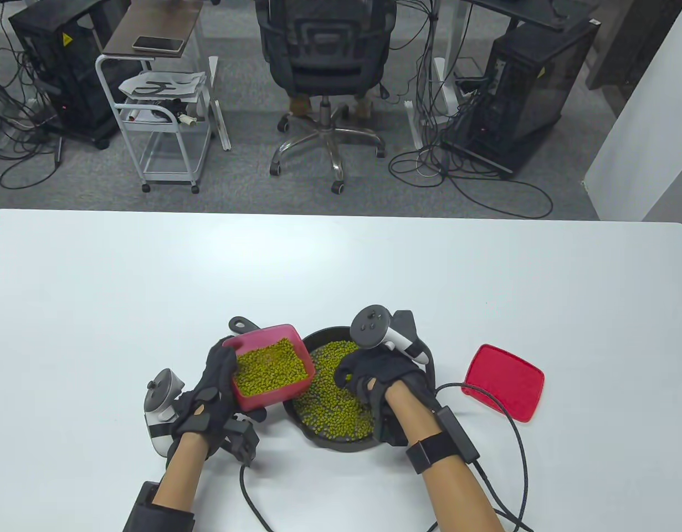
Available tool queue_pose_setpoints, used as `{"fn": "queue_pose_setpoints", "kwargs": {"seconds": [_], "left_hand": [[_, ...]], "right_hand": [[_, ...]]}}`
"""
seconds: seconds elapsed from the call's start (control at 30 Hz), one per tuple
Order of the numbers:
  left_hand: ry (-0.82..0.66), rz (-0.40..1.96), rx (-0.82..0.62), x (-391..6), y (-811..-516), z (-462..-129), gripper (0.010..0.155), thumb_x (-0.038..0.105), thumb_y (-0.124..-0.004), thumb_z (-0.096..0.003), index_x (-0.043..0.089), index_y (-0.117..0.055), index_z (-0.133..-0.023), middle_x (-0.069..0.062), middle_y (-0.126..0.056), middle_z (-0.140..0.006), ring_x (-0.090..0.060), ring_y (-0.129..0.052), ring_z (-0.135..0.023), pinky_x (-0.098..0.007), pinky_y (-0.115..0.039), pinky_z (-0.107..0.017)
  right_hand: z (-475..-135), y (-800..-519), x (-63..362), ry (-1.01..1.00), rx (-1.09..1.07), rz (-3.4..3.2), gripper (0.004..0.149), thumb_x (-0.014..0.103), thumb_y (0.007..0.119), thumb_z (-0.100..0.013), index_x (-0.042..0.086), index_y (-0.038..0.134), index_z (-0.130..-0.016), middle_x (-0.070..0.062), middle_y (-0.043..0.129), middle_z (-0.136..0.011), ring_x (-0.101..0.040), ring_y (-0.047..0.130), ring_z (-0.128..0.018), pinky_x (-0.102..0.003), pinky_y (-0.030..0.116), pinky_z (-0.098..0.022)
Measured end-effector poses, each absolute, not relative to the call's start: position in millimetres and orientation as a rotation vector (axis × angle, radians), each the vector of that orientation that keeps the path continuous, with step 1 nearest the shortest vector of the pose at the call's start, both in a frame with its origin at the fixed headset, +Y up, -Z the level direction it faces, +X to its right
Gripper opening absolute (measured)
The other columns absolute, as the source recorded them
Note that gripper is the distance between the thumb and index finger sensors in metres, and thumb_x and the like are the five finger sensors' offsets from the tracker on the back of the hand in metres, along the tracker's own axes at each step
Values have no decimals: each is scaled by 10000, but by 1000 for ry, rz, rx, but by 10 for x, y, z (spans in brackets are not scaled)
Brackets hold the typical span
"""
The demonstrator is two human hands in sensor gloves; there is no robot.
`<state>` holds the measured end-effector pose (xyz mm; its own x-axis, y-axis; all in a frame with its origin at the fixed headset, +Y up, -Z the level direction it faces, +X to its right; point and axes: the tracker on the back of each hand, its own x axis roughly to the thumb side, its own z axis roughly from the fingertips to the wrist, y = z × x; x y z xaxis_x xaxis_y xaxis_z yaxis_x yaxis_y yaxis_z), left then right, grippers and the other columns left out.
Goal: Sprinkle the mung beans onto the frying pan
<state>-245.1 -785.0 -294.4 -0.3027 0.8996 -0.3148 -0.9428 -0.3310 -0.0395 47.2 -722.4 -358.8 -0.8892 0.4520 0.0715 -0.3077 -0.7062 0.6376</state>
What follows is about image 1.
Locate white desk leg frame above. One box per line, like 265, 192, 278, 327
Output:
404, 0, 470, 151

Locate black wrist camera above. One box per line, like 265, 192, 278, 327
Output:
223, 417, 261, 464
434, 406, 480, 464

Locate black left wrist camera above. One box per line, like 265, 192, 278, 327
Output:
223, 417, 261, 464

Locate brown side table white frame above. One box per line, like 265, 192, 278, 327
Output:
95, 0, 232, 151

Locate black left camera cable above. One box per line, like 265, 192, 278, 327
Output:
239, 461, 289, 532

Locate black camera cable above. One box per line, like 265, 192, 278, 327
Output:
239, 461, 289, 532
429, 381, 536, 532

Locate black frying pan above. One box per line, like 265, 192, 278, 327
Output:
228, 316, 433, 453

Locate green mung beans in pan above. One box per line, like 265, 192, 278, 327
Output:
293, 340, 381, 441

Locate white rolling cart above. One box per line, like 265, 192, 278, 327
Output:
116, 71, 215, 195

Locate green mung beans in container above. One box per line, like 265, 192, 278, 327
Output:
234, 338, 312, 397

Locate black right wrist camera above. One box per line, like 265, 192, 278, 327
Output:
434, 406, 480, 464

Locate white paper with black print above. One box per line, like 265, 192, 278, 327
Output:
119, 70, 208, 104

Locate white objects in cart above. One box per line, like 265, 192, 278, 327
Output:
124, 104, 201, 129

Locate black right camera cable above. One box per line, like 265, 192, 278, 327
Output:
429, 381, 536, 532

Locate person's right hand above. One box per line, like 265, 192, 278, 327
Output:
335, 349, 439, 445

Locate person's left forearm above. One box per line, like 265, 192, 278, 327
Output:
151, 431, 209, 513

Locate black right wrist strap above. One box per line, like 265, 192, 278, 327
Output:
405, 431, 459, 475

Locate person's right forearm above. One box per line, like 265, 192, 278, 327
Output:
383, 382, 507, 532

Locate white grey controller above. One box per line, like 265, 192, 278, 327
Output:
350, 304, 431, 367
144, 369, 187, 458

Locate black smartphone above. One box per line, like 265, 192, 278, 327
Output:
132, 36, 186, 54

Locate white grey left controller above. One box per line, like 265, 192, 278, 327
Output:
144, 369, 187, 458

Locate red plastic container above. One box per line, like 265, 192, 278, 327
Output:
222, 324, 317, 412

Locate white grey right controller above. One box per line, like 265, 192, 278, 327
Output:
350, 304, 431, 367

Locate black computer tower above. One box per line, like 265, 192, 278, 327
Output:
443, 17, 602, 179
8, 0, 133, 151

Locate red plastic lid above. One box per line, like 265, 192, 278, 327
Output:
461, 344, 545, 424

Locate person's left hand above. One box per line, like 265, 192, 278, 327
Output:
171, 335, 269, 459

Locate black office chair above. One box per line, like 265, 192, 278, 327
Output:
254, 0, 399, 195

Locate bundle of black floor cables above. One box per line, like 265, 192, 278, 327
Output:
388, 55, 555, 220
0, 0, 63, 190

